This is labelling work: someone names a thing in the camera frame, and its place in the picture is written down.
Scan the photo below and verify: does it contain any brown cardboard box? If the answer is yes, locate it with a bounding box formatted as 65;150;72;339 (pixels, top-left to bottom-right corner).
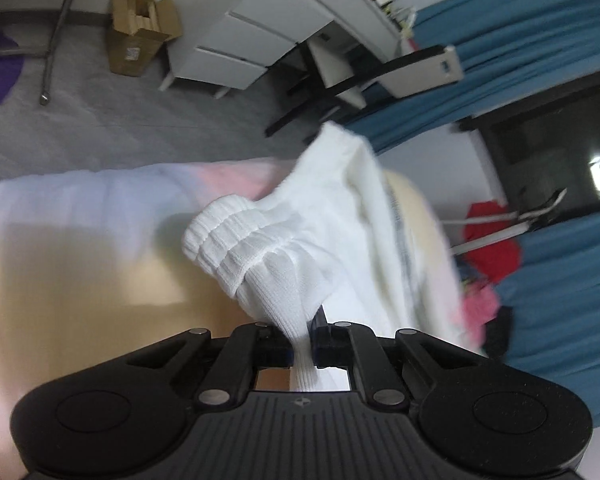
105;0;183;78

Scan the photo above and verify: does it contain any dark window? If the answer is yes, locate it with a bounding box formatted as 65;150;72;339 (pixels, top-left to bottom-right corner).
459;79;600;217

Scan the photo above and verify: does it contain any metal pole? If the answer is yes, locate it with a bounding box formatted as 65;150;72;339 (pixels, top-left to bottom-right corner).
38;0;90;107

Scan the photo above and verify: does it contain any black cloth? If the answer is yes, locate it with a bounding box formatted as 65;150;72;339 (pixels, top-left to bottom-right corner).
481;305;517;357

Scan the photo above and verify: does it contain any white knit sweater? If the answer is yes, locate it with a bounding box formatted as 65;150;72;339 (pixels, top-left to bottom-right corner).
181;122;473;393

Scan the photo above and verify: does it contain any white desk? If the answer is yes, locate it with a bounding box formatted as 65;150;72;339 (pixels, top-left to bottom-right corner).
259;0;421;61

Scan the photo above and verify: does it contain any red cloth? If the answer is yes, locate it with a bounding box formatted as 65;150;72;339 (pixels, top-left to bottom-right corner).
461;200;524;275

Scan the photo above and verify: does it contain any pink cloth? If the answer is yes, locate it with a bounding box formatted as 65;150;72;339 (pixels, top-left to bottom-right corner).
459;284;502;337

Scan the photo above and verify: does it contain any white metal stand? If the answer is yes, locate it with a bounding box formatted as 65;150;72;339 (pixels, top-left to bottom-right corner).
449;187;569;257

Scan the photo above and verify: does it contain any white drawer cabinet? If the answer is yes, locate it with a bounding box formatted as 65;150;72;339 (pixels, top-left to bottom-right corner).
159;0;342;100

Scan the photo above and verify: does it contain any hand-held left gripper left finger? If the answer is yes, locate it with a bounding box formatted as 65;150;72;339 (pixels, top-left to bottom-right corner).
124;323;294;409

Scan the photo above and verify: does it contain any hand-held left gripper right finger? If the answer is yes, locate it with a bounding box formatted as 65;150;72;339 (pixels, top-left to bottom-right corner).
310;305;487;409

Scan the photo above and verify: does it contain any blue curtain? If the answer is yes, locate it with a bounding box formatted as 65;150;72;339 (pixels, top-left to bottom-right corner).
340;0;600;157
494;209;600;427

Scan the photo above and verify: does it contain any pastel tie-dye bed sheet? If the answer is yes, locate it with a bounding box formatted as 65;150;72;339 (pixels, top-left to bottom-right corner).
0;157;481;480

